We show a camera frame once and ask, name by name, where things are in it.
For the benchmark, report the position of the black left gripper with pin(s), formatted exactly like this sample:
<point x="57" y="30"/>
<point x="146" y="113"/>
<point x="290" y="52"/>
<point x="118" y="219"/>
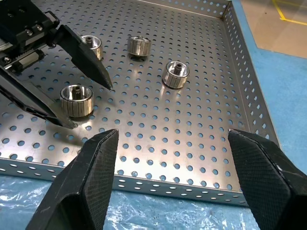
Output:
<point x="21" y="28"/>

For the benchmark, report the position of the ribbed metal roller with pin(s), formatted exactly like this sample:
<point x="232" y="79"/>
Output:
<point x="76" y="105"/>
<point x="139" y="46"/>
<point x="96" y="46"/>
<point x="175" y="75"/>

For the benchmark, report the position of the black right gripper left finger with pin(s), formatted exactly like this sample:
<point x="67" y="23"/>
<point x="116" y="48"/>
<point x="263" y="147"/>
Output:
<point x="91" y="172"/>

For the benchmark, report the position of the brown cardboard sheet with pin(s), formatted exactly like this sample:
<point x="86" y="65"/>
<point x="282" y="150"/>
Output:
<point x="268" y="36"/>

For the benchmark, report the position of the perforated steel tray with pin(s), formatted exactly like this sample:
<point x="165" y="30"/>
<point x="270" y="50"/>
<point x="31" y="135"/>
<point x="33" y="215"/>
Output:
<point x="168" y="131"/>

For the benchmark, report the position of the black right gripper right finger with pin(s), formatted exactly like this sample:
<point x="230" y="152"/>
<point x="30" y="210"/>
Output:
<point x="263" y="182"/>

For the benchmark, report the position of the yellow tape marking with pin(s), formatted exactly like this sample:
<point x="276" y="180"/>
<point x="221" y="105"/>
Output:
<point x="279" y="12"/>

